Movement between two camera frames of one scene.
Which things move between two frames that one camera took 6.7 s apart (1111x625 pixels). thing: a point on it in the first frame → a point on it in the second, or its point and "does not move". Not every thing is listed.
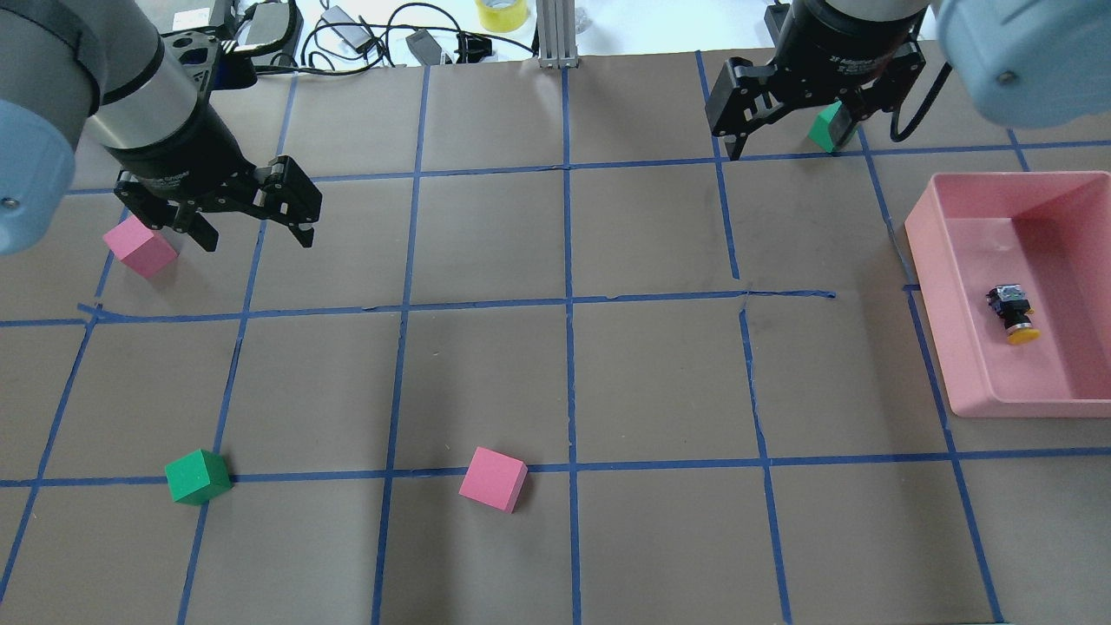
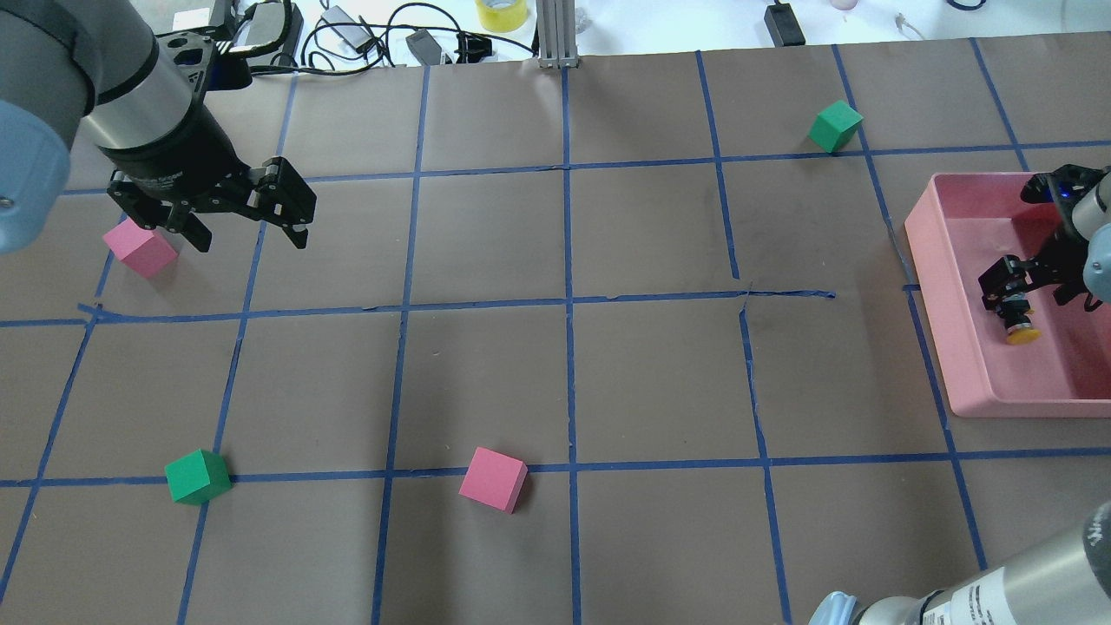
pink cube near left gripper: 141,247 does not move
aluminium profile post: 556,34 does not move
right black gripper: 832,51 → 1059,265
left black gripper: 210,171 does not move
